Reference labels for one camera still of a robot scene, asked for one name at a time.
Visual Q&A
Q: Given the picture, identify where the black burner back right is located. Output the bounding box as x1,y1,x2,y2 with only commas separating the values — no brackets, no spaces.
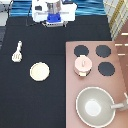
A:
96,45,111,58

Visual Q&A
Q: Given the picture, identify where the pink pot with food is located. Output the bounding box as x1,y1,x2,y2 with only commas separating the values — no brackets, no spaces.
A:
74,58,92,77

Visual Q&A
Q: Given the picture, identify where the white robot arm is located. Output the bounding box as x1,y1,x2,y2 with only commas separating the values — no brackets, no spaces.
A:
32,0,77,27

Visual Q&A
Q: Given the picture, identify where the grey frying pan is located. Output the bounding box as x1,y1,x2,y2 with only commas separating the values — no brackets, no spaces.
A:
76,87,128,128

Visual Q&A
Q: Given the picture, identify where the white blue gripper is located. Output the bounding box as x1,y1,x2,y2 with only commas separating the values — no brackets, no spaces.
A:
46,13,63,27

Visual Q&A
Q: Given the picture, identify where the black table mat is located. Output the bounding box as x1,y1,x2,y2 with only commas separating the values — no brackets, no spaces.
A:
0,15,110,128

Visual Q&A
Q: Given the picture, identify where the pink stove top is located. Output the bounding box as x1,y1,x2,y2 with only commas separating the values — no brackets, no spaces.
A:
66,41,128,128

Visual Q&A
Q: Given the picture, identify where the pink pot lid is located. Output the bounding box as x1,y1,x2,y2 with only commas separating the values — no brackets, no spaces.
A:
75,56,92,71

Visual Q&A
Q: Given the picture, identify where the black burner front right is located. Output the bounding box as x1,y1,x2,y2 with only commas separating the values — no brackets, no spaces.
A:
98,62,115,76

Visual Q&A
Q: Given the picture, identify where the cream round plate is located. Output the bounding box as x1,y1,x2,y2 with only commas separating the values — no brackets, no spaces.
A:
30,62,50,81

